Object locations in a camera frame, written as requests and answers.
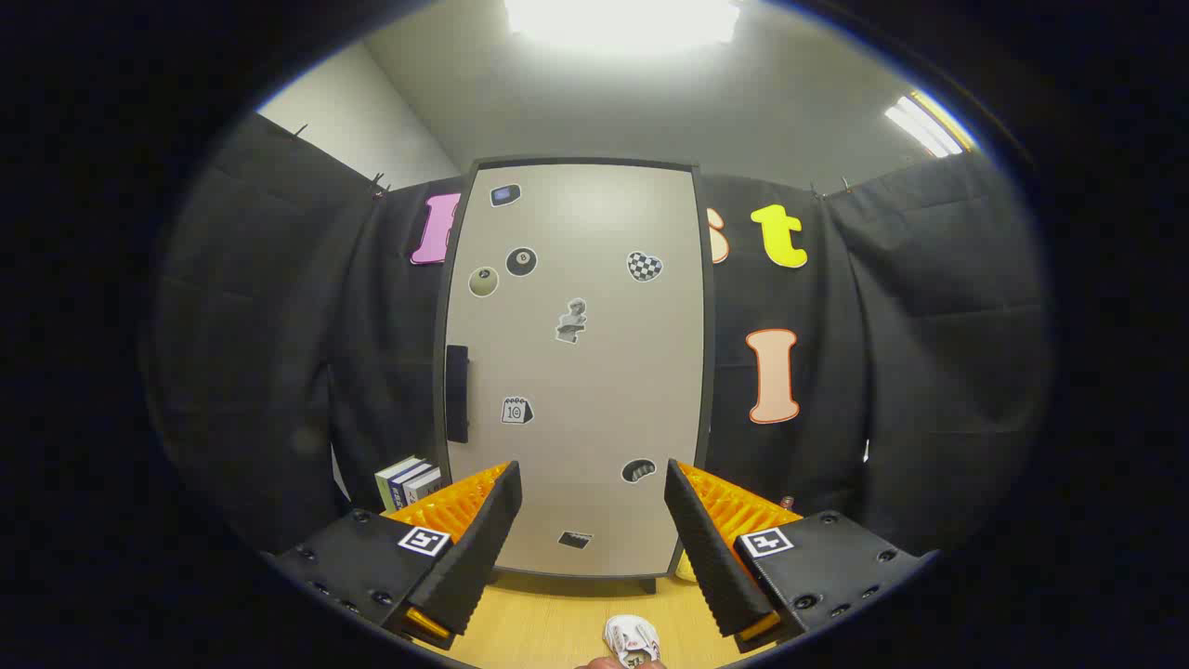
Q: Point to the large ceiling light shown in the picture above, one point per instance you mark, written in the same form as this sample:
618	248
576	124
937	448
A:
622	19

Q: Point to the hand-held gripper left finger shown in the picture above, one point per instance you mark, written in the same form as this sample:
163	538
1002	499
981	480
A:
478	548

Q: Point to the green and white book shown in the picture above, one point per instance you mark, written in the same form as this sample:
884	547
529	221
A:
390	481

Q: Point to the long ceiling light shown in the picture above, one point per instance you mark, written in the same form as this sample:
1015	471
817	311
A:
927	125

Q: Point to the blue spine book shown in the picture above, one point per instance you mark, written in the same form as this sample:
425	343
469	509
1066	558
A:
409	479

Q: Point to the dark grey shoe cabinet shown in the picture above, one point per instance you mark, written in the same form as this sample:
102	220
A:
709	372

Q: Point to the white canvas shoe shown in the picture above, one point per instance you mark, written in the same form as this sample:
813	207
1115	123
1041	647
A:
632	639

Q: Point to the beige shoe cabinet door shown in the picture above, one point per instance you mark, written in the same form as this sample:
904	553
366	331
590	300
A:
594	372

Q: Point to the white cover book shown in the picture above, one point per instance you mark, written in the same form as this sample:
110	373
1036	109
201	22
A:
426	485

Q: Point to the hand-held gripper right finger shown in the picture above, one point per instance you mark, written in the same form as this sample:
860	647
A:
711	557

